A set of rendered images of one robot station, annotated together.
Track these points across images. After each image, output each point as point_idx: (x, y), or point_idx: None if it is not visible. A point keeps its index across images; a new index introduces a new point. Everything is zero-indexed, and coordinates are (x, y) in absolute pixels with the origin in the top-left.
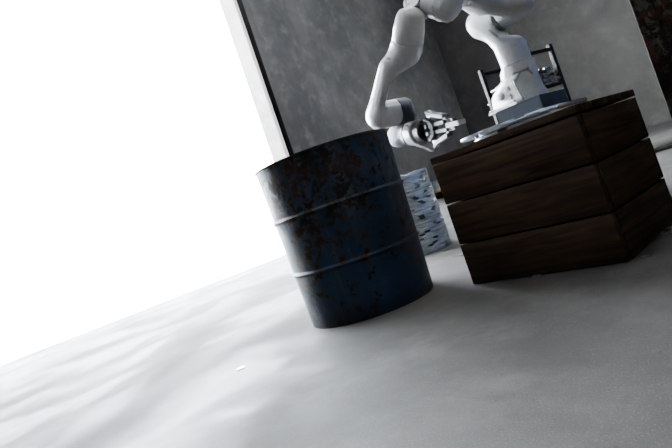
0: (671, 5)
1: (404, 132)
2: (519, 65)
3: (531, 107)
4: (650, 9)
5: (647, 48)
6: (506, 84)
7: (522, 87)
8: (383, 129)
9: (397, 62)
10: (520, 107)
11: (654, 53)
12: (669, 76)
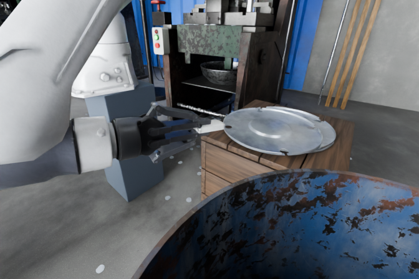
0: (254, 55)
1: (92, 149)
2: (128, 48)
3: (145, 94)
4: (252, 54)
5: (247, 75)
6: (115, 65)
7: (131, 72)
8: (348, 174)
9: None
10: (134, 93)
11: (247, 78)
12: (247, 92)
